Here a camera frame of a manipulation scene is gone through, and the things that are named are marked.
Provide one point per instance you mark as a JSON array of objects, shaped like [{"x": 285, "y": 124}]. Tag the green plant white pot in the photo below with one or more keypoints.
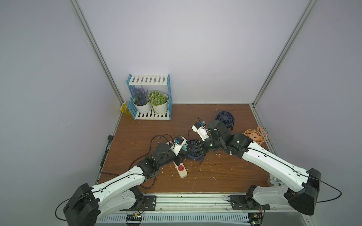
[{"x": 158, "y": 101}]

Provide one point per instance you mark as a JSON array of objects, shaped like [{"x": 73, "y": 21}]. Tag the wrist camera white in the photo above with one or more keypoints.
[
  {"x": 176, "y": 144},
  {"x": 200, "y": 128}
]

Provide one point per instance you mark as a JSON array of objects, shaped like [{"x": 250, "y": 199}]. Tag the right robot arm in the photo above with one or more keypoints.
[{"x": 300, "y": 187}]

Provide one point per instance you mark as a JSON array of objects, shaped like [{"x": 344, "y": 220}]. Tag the blue white slatted shelf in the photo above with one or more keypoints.
[{"x": 151, "y": 82}]

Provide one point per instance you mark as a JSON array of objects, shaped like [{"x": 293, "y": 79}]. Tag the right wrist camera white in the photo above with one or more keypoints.
[{"x": 200, "y": 128}]

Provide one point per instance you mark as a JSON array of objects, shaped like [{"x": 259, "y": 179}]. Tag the dark blue desk fan far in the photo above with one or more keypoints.
[{"x": 226, "y": 118}]

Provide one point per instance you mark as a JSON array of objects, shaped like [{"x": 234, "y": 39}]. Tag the dark blue desk fan near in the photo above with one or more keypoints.
[{"x": 195, "y": 153}]

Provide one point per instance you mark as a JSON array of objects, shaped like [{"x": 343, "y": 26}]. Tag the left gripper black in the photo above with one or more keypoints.
[{"x": 184, "y": 151}]

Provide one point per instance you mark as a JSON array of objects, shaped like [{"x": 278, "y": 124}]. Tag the dark blue desk fan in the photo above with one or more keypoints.
[
  {"x": 226, "y": 118},
  {"x": 195, "y": 153}
]

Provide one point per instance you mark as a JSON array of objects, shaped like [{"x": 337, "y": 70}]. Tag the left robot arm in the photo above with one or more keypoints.
[{"x": 88, "y": 204}]

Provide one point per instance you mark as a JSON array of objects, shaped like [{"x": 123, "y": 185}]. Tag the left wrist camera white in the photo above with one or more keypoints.
[{"x": 176, "y": 144}]

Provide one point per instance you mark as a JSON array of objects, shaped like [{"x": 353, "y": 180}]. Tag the cream power strip red sockets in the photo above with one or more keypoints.
[{"x": 181, "y": 170}]

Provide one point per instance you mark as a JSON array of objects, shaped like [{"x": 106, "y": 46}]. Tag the lavender plant white pot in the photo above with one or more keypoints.
[{"x": 140, "y": 99}]

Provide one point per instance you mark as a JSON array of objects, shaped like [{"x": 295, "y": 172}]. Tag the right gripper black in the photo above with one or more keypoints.
[{"x": 206, "y": 142}]

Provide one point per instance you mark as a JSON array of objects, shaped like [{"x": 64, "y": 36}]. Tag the yellow object beside shelf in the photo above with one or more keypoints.
[{"x": 124, "y": 108}]

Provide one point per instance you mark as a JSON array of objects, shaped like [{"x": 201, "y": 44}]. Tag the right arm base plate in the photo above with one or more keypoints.
[{"x": 246, "y": 202}]

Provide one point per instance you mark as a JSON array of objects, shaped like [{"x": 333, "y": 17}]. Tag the orange desk fan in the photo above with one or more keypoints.
[{"x": 258, "y": 135}]

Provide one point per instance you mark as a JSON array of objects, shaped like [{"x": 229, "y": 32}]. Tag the white flower pot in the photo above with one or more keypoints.
[{"x": 272, "y": 181}]

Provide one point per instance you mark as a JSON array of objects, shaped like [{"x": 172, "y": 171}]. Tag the mint green USB charger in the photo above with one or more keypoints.
[{"x": 184, "y": 147}]

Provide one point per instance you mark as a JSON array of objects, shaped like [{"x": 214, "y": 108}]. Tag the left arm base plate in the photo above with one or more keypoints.
[{"x": 146, "y": 203}]

